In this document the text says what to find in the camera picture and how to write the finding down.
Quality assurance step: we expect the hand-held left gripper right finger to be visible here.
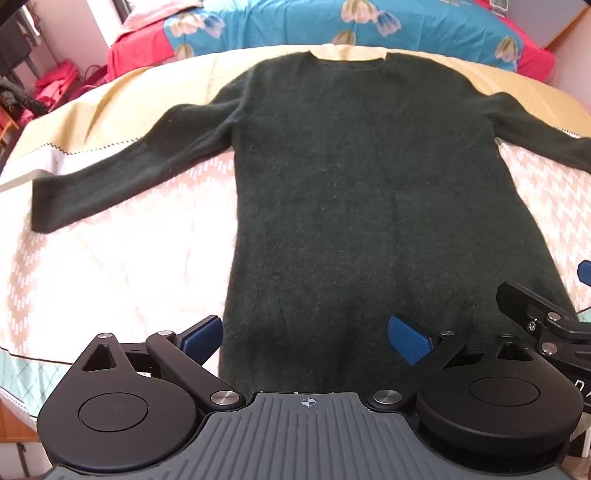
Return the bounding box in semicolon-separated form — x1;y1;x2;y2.
368;315;546;411

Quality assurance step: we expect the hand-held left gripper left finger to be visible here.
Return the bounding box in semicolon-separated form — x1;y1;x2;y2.
81;315;246;411

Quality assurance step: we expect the dark green sweater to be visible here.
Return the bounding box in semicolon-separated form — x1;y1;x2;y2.
31;52;591;398

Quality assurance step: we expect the yellow and white patterned blanket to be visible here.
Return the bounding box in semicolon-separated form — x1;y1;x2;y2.
0;44;591;416

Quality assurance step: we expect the red bed sheet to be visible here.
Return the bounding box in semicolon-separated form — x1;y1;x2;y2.
107;25;556;79

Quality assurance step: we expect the dark patterned cloth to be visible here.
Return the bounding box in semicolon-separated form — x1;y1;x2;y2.
0;76;49;137

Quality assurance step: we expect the blue floral quilt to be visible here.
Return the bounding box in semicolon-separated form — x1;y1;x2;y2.
164;0;543;72

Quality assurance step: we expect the pink cloth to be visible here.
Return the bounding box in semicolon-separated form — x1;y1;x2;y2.
121;0;197;35

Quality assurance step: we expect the wooden bed frame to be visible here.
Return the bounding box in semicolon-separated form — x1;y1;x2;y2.
0;401;40;480

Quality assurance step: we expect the grey panel with wooden frame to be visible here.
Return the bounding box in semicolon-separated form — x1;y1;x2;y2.
508;0;591;52

